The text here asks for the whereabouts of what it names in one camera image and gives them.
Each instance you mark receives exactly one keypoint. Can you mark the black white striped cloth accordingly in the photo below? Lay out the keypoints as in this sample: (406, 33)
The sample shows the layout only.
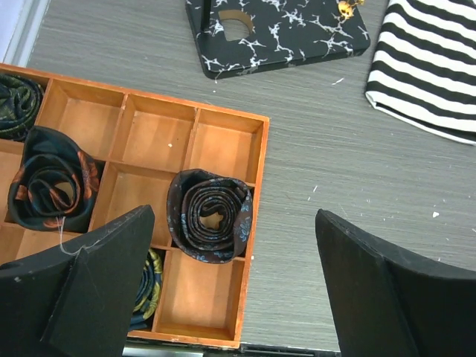
(423, 68)

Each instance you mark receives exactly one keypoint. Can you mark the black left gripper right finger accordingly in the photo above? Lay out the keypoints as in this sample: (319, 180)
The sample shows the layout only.
(389, 301)

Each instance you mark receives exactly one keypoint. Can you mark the orange wooden compartment tray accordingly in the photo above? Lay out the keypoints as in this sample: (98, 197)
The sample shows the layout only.
(144, 139)

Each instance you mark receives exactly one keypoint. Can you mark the yellow blue rolled tie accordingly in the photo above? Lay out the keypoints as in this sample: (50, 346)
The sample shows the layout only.
(149, 291)

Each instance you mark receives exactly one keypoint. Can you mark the green patterned rolled tie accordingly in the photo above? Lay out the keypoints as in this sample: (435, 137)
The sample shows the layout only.
(21, 99)

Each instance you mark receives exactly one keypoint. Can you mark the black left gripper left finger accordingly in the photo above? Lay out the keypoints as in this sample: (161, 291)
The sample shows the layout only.
(76, 298)

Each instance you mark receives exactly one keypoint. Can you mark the orange floral rolled tie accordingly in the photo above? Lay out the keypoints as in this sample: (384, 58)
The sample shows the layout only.
(56, 185)

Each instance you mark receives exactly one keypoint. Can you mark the blue floral rolled tie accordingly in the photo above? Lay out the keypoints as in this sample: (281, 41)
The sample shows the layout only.
(209, 216)

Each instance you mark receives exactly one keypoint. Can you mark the gold wine glass rack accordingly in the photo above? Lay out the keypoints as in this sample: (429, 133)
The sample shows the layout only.
(235, 38)

